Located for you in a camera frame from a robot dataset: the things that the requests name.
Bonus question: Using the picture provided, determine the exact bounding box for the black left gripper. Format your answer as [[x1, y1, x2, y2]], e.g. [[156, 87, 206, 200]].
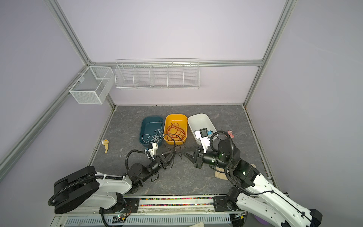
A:
[[141, 148, 176, 183]]

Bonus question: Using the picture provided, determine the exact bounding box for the black cable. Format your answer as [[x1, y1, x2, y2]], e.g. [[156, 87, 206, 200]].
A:
[[163, 133, 188, 171]]

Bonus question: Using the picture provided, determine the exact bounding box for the white cable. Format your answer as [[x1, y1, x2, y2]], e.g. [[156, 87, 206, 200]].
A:
[[141, 120, 164, 145]]

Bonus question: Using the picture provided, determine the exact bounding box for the red cable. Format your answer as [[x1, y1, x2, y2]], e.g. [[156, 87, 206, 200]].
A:
[[165, 121, 187, 142]]

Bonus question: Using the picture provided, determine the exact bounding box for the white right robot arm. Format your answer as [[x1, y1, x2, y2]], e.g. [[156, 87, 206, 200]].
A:
[[187, 128, 322, 227]]

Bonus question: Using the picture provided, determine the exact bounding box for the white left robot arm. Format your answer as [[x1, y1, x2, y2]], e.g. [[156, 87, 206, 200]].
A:
[[47, 151, 176, 214]]

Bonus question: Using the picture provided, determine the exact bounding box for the yellow plastic tub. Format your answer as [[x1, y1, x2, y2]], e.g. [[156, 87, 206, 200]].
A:
[[163, 114, 188, 145]]

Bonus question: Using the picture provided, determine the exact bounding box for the beige work glove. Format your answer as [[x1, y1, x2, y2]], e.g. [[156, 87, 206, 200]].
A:
[[210, 163, 260, 182]]

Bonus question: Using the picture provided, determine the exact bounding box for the teal plastic tub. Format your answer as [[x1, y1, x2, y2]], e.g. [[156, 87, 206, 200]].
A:
[[139, 116, 164, 147]]

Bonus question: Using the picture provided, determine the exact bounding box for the white plastic tub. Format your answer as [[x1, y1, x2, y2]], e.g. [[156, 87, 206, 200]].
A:
[[188, 113, 217, 145]]

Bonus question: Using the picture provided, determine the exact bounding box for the pink toy figure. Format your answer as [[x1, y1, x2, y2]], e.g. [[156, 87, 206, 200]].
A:
[[227, 130, 234, 139]]

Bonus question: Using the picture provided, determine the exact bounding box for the yellow toy figure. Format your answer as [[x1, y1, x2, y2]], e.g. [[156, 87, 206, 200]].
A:
[[102, 140, 109, 154]]

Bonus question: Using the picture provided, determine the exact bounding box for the purple silicone spatula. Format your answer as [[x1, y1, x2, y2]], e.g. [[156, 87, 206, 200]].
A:
[[253, 215, 269, 226]]

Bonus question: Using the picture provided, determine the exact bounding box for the white mesh box basket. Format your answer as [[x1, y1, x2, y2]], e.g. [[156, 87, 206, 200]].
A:
[[70, 66, 115, 105]]

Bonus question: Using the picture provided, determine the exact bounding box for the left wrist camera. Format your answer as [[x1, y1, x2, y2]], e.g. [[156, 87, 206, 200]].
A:
[[144, 142, 158, 161]]

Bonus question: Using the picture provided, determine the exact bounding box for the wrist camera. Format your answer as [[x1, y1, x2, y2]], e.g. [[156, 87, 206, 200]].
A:
[[144, 142, 158, 161], [194, 128, 213, 153]]

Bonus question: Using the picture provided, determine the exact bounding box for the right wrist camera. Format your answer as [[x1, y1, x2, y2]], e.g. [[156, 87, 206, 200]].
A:
[[194, 128, 213, 153]]

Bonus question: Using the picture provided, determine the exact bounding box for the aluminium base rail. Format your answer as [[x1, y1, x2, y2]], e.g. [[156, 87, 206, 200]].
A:
[[51, 194, 248, 227]]

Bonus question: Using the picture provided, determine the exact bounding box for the white wire shelf basket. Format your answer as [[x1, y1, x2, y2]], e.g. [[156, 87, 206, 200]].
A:
[[114, 58, 200, 89]]

